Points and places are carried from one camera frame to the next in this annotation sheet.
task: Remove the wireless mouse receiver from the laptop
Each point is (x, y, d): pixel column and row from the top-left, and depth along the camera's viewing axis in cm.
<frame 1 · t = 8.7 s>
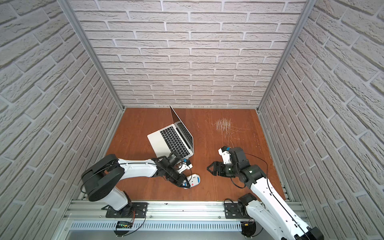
left hand: (188, 181, 80), fingers open
right hand: (210, 170, 75), fingers open
silver open laptop: (176, 137, 102), on the table

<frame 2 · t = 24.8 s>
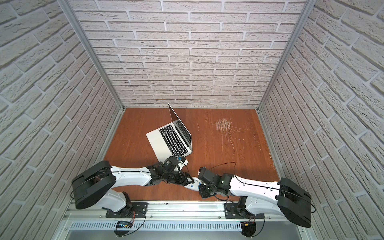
left hand: (190, 177, 81), fingers open
right hand: (199, 196, 78), fingers closed
the named things where they were.

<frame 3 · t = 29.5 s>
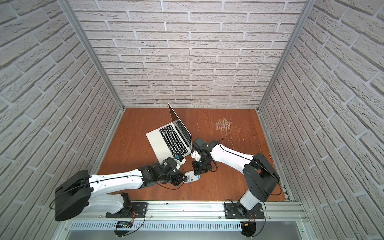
left hand: (185, 173, 80), fingers closed
right hand: (194, 175, 81), fingers closed
white wireless mouse: (191, 177, 82), point 4 cm above the table
the other named things where they were.

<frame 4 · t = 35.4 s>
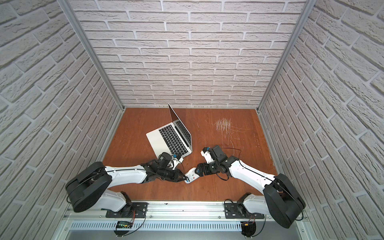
left hand: (185, 174, 82), fingers closed
right hand: (199, 172, 82), fingers open
